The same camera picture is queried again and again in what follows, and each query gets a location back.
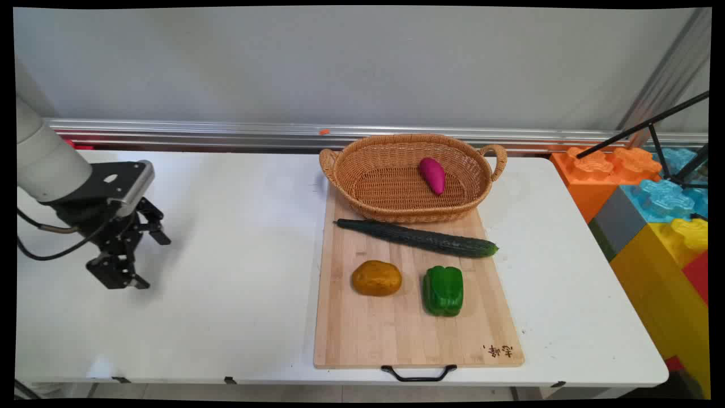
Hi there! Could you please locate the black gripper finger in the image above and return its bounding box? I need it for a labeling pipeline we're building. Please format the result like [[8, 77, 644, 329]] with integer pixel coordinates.
[[135, 197, 172, 246], [86, 249, 151, 290]]

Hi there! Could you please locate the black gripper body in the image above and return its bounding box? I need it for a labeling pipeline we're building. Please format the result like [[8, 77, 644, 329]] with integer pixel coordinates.
[[56, 199, 142, 257]]

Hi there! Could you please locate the brown potato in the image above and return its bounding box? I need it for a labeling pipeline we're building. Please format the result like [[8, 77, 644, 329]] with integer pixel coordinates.
[[351, 260, 403, 297]]

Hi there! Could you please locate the woven wicker basket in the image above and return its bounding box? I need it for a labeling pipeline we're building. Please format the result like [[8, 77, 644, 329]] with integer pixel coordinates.
[[319, 134, 508, 224]]

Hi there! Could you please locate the bamboo cutting board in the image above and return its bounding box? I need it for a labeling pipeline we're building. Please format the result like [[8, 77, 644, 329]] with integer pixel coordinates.
[[313, 187, 525, 383]]

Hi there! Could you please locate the dark green cucumber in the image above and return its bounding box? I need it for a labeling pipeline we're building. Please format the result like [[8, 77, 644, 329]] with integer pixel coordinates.
[[334, 219, 500, 259]]

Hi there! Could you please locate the purple sweet potato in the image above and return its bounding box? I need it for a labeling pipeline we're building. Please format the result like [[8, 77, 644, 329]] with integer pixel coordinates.
[[419, 157, 447, 196]]

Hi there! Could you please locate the green bell pepper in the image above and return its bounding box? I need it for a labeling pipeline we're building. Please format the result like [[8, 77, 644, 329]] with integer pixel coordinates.
[[423, 265, 464, 317]]

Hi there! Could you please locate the orange giant building block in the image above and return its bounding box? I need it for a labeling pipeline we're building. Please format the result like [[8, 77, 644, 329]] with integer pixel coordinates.
[[549, 146, 663, 224]]

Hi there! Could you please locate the grey giant building block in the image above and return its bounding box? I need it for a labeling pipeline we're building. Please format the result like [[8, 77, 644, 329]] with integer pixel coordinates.
[[588, 185, 649, 262]]

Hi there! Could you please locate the yellow giant building block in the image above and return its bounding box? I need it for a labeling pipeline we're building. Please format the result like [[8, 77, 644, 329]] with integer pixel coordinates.
[[609, 218, 711, 397]]

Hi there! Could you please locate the blue giant building block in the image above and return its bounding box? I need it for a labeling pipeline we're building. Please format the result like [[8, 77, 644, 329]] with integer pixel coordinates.
[[622, 147, 709, 223]]

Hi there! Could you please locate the black tripod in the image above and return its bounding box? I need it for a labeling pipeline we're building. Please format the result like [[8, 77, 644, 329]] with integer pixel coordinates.
[[575, 91, 710, 189]]

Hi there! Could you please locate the red giant building block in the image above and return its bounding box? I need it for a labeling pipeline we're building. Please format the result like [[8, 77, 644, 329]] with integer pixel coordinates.
[[681, 250, 709, 307]]

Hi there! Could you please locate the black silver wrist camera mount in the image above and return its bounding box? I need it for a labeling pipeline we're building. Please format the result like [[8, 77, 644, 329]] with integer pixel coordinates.
[[41, 160, 155, 219]]

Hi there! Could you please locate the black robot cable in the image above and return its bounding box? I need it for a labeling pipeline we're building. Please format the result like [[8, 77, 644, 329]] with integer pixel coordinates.
[[16, 209, 117, 262]]

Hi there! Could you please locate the aluminium rail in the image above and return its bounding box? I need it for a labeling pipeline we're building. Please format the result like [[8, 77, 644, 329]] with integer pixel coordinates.
[[44, 118, 709, 152]]

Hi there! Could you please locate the aluminium frame post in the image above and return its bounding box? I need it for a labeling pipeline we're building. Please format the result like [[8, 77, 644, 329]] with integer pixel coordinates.
[[616, 8, 712, 149]]

